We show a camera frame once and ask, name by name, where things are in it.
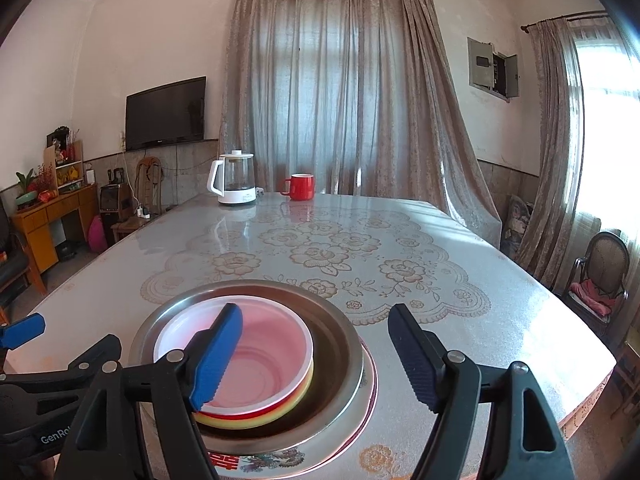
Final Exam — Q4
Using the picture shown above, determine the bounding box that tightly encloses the dark round-back chair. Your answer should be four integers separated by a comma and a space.
565, 231, 630, 333

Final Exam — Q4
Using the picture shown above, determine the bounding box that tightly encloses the short dark curtain rod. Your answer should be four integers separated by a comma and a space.
520, 10, 608, 32

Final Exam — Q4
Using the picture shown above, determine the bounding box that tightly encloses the large purple floral rim plate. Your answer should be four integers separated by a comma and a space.
292, 342, 379, 479

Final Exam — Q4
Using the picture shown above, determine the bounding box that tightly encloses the black wall television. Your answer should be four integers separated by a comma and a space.
125, 76, 207, 152

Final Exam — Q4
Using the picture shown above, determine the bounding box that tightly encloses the pink ball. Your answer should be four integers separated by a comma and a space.
87, 215, 109, 254

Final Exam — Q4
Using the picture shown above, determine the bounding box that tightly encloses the narrow grey sheer curtain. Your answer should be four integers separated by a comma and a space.
515, 16, 608, 291

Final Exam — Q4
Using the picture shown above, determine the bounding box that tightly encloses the yellow plastic bowl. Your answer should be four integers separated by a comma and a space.
192, 360, 316, 431

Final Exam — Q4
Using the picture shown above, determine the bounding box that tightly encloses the white plate red blue print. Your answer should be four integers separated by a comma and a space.
207, 400, 369, 479

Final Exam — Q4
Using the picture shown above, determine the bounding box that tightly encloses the wide grey sheer curtain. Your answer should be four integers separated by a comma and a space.
218, 0, 502, 251

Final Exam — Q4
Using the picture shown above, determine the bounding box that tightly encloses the black floor speaker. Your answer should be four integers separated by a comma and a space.
99, 183, 122, 222

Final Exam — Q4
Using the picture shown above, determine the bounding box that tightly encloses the grey wall electrical box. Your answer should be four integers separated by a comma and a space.
467, 36, 521, 102

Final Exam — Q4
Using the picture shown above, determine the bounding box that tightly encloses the bright window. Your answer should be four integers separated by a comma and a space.
575, 25, 640, 241

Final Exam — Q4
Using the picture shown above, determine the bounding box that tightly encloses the small wooden display shelf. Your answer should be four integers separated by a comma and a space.
46, 140, 85, 191

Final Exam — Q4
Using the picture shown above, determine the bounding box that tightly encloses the potted green plant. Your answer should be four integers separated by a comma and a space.
15, 167, 42, 197

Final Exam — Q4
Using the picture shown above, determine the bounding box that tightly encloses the black armchair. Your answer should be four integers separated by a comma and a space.
0, 200, 48, 311

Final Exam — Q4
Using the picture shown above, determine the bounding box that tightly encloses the orange wooden cabinet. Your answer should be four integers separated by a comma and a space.
10, 183, 100, 273

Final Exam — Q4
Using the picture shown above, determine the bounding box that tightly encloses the white glass electric kettle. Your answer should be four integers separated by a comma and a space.
207, 150, 259, 207

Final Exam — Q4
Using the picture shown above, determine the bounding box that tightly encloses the patterned grey bag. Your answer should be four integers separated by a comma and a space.
500, 195, 536, 261

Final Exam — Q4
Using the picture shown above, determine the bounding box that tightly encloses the wooden chair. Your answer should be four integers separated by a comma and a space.
111, 157, 166, 243

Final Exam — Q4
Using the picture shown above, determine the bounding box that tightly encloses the red mug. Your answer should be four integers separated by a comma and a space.
279, 173, 315, 201

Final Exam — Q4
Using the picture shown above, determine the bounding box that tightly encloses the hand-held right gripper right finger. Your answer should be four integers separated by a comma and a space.
387, 303, 576, 480

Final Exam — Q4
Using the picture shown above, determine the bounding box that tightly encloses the pink seat cushion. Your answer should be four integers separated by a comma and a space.
570, 280, 619, 318

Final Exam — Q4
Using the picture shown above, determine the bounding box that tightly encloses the red plastic bowl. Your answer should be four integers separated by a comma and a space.
152, 296, 315, 417

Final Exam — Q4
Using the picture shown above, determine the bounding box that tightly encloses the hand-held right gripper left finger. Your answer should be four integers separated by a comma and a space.
54, 302, 245, 480

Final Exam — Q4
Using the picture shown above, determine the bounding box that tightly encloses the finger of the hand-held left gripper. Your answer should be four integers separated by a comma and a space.
0, 333, 123, 397
0, 312, 47, 349

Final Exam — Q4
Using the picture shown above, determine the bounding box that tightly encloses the stainless steel bowl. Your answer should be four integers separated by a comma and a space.
129, 280, 365, 453

